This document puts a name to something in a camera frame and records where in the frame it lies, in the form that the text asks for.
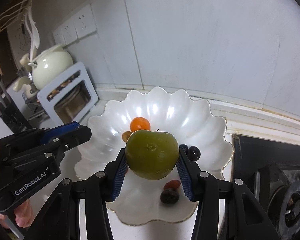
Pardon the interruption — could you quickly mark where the dark cherry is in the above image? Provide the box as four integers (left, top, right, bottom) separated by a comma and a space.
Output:
187, 146, 201, 161
160, 188, 179, 204

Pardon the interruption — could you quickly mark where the small red cherry tomato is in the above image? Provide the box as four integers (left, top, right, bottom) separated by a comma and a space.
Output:
164, 179, 181, 190

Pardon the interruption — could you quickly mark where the large tan longan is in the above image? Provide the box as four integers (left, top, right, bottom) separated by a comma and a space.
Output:
122, 131, 132, 142

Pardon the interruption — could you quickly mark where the orange tangerine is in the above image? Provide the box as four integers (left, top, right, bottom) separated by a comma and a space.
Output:
130, 117, 151, 133

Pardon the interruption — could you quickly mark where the blueberry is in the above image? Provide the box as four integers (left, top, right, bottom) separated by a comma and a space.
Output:
179, 144, 189, 154

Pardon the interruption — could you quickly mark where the green round plum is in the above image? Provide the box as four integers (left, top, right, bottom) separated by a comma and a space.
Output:
125, 130, 179, 180

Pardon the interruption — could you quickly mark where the person left hand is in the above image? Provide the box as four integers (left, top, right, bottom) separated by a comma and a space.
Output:
0, 199, 34, 228

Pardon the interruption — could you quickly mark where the glass jar in rack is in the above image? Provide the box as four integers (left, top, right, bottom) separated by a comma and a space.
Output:
54, 85, 91, 124

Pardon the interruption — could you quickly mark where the black gas stove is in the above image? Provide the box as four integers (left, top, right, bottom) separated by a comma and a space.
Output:
232, 135, 300, 239

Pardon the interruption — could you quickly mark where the cream ceramic teapot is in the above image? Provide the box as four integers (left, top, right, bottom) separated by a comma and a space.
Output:
28, 44, 74, 90

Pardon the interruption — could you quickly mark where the white scalloped fruit bowl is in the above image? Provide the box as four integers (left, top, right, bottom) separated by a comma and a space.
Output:
75, 87, 233, 225

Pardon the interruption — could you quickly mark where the white rice spoon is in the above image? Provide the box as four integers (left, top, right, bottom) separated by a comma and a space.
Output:
28, 8, 40, 49

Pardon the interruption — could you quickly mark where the white ladle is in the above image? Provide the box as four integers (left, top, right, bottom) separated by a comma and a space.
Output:
20, 14, 37, 62

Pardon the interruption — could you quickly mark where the white dish rack frame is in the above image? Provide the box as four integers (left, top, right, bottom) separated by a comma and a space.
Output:
37, 62, 98, 126

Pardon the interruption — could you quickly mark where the white wall socket panel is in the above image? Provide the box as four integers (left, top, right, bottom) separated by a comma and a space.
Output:
52, 4, 97, 46

